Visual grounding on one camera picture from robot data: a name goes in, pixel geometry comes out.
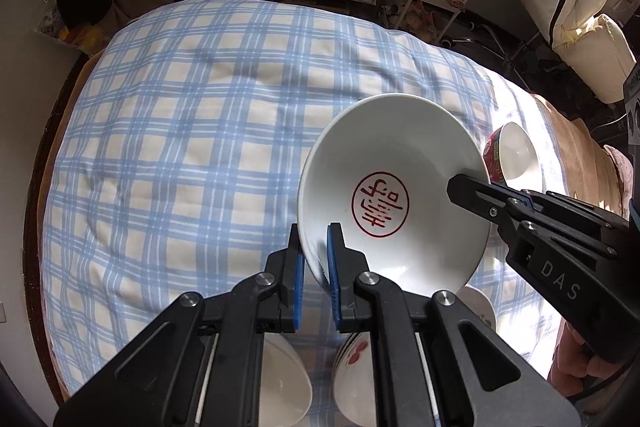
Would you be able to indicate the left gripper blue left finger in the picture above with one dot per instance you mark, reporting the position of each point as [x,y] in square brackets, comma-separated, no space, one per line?
[199,362]

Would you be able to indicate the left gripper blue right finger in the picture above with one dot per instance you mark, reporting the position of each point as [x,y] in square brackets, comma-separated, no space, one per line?
[434,361]

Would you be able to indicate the red patterned bowl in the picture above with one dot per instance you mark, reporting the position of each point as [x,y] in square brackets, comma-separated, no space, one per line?
[380,169]
[511,159]

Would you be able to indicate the large cherry plate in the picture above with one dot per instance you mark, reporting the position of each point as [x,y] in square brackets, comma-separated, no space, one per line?
[479,304]

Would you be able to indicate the small cherry plate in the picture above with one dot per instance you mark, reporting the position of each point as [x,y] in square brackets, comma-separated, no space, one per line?
[353,380]

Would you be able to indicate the white bowl with cat print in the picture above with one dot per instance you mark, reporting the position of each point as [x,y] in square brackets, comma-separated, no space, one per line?
[285,390]

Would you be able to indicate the person's right hand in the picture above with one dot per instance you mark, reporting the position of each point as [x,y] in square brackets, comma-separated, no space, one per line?
[570,364]

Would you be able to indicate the blue plaid tablecloth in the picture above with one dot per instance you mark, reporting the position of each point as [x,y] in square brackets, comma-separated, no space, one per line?
[179,167]

